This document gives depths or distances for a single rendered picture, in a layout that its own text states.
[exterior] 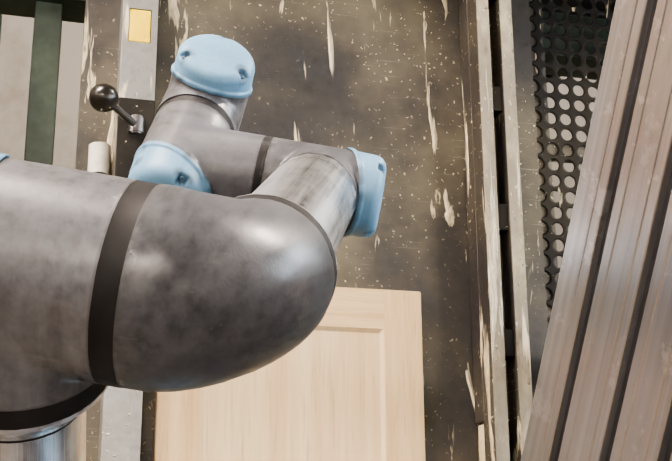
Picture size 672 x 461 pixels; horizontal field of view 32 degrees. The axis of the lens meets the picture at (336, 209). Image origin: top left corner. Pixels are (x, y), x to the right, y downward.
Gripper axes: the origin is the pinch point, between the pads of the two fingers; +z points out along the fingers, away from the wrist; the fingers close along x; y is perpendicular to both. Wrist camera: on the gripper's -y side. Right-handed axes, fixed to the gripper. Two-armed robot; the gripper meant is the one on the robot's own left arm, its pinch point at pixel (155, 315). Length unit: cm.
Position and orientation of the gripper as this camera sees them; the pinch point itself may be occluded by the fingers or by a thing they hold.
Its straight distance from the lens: 132.9
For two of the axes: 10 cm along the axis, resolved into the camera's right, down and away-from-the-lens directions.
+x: -9.4, -0.5, -3.3
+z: -2.7, 7.0, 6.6
